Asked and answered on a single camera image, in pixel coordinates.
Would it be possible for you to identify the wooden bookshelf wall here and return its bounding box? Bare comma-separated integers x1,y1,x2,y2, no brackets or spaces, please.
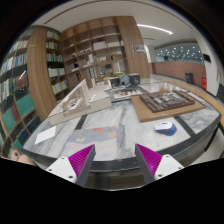
61,16,150,89

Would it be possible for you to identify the brown architectural model on board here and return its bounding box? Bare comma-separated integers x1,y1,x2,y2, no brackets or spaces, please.
131,90,205,123

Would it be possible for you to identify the black trash bin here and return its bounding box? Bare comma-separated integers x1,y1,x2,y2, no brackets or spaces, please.
185,72,194,84

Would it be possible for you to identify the grey patterned mouse pad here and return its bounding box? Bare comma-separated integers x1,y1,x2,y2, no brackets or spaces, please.
61,126,122,161

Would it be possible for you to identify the red sign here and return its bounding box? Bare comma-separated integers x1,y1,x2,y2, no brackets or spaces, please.
202,76,207,90

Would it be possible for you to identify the white architectural model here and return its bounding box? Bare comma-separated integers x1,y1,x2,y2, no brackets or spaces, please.
48,79,112,125

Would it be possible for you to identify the blue and white computer mouse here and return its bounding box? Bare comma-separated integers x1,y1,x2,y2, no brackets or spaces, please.
155,121,177,136

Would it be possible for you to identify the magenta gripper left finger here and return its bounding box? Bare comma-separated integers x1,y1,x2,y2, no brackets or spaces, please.
47,144,96,187

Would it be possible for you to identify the grey model with black boxes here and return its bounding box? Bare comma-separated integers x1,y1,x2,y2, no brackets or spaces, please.
107,73,145,102

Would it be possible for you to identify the white paper sheet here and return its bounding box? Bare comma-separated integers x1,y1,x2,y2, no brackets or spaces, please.
35,126,56,144

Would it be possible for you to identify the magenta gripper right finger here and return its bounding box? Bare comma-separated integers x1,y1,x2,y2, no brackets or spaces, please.
135,144,183,184

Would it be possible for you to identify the left bookshelf with books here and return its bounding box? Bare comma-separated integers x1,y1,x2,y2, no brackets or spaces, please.
0,26,69,157

